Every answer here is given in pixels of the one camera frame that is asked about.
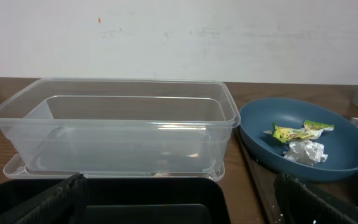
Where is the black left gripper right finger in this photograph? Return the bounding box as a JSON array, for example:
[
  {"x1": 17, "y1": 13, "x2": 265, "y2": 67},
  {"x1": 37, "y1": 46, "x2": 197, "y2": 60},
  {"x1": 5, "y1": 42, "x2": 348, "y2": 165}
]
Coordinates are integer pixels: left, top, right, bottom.
[{"x1": 274, "y1": 174, "x2": 357, "y2": 224}]

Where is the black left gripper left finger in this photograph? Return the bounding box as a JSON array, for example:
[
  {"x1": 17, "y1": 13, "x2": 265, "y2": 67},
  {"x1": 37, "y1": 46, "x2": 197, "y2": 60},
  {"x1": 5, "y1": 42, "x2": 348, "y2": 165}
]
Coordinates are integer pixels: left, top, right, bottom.
[{"x1": 0, "y1": 174, "x2": 88, "y2": 223}]

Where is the white tissue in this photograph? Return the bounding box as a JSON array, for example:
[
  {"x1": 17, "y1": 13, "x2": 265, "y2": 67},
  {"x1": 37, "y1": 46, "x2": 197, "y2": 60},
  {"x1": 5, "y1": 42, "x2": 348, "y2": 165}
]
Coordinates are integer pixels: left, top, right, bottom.
[{"x1": 283, "y1": 139, "x2": 328, "y2": 166}]

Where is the dark blue bowl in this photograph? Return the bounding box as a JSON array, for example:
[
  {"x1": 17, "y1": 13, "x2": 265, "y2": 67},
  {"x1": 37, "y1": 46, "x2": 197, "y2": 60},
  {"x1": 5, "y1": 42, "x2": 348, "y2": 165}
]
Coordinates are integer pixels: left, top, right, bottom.
[{"x1": 239, "y1": 98, "x2": 358, "y2": 182}]

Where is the green yellow snack wrapper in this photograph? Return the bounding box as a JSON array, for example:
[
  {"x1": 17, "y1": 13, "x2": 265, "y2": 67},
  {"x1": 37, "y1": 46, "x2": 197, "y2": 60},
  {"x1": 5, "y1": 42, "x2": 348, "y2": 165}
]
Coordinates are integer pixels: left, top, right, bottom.
[{"x1": 263, "y1": 120, "x2": 334, "y2": 143}]

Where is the black plastic bin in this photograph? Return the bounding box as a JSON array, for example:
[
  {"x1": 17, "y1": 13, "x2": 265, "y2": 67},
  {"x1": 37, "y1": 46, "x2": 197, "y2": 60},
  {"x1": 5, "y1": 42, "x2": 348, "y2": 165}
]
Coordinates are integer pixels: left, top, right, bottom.
[{"x1": 0, "y1": 177, "x2": 231, "y2": 224}]

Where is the clear plastic bin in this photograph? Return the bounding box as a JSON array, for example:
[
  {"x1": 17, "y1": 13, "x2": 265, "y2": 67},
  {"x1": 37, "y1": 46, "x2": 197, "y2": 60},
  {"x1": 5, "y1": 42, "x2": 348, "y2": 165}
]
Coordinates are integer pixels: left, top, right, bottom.
[{"x1": 0, "y1": 78, "x2": 241, "y2": 176}]

